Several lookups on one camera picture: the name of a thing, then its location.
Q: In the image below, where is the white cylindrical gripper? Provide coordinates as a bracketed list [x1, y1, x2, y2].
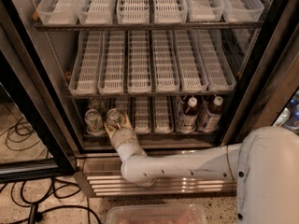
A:
[105, 113, 139, 150]

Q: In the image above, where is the green 7up can front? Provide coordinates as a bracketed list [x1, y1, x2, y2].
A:
[106, 108, 125, 130]

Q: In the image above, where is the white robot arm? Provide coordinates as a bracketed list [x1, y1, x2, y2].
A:
[105, 109, 299, 224]

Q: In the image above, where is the green soda can left front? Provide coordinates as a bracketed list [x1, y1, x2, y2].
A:
[84, 109, 104, 135]

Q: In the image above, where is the green soda can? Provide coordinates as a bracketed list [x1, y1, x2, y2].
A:
[84, 109, 104, 135]
[88, 97, 106, 113]

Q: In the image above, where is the green soda can left rear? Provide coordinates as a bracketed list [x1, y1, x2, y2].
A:
[88, 97, 106, 113]

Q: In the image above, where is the stainless fridge base grille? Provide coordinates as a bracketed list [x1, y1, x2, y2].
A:
[76, 157, 236, 197]

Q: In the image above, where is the open glass fridge door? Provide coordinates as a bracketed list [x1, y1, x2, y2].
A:
[0, 0, 78, 183]

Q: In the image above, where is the blue can behind right door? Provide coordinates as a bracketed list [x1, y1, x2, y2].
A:
[283, 92, 299, 132]

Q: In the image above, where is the clear plastic tray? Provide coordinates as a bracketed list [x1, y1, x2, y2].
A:
[222, 0, 264, 22]
[107, 97, 129, 117]
[133, 97, 151, 134]
[98, 31, 125, 94]
[36, 0, 79, 25]
[186, 0, 224, 22]
[69, 31, 102, 96]
[127, 31, 151, 93]
[77, 0, 116, 25]
[153, 0, 188, 24]
[153, 96, 173, 133]
[117, 0, 150, 24]
[173, 30, 207, 92]
[151, 30, 180, 92]
[197, 30, 236, 91]

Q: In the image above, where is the brown tea bottle left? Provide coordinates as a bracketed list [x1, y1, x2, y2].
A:
[177, 96, 198, 133]

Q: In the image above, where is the brown tea bottle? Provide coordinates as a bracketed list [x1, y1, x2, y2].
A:
[198, 96, 223, 133]
[177, 96, 198, 133]

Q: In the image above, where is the clear plastic bin on floor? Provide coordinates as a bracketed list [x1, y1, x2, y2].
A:
[106, 203, 207, 224]

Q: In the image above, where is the brown tea bottle right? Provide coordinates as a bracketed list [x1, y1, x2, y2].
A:
[198, 96, 223, 133]

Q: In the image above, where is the middle wire shelf rail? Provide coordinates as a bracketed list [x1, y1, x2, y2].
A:
[66, 91, 233, 99]

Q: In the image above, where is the wire shelf rail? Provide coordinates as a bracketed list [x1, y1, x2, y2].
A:
[34, 21, 263, 32]
[66, 91, 233, 99]

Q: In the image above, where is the black floor cable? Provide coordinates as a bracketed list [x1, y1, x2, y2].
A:
[0, 115, 102, 224]

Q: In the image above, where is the top wire shelf rail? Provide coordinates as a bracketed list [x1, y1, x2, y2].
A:
[34, 21, 263, 32]

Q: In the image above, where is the right fridge door frame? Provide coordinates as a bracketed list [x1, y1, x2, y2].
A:
[215, 0, 299, 146]

